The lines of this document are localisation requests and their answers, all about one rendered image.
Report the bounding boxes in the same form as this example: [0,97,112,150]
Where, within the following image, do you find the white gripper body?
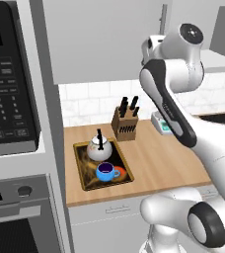
[140,34,167,66]

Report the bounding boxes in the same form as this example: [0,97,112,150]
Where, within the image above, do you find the blue mug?
[95,161,121,184]

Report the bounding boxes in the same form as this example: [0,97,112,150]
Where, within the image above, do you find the dark tray with gold rim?
[72,137,135,193]

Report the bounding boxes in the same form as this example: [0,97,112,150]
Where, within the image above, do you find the white base cabinet door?
[69,217,152,253]

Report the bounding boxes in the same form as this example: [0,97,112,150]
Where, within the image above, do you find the grey range hood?
[201,5,225,74]

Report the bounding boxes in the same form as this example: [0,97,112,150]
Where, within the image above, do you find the white kitchen scale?
[150,110,174,136]

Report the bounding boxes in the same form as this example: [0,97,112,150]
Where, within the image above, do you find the wooden knife block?
[111,95,141,143]

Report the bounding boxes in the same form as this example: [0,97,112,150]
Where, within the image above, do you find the black hob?
[198,112,225,131]

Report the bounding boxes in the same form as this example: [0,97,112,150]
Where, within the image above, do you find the black microwave oven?
[0,0,42,158]

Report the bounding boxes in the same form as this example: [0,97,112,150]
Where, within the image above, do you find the white drawer front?
[67,195,152,227]

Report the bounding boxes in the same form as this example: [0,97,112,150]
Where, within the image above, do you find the round oven knob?
[17,185,34,199]

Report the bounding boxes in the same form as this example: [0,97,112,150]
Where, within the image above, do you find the grey built-in oven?
[0,174,63,253]

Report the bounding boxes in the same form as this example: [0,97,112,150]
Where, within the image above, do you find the grey cabinet door handle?
[159,3,169,36]

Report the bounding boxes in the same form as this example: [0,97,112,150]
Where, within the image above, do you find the grey wall cabinet door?
[41,0,170,86]

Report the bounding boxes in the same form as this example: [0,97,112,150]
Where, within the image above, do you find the white kettle with black handle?
[86,128,113,163]

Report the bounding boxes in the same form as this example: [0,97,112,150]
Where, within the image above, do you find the white drawer handle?
[105,205,131,214]

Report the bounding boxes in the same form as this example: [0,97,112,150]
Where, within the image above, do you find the grey oven door handle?
[0,205,41,225]

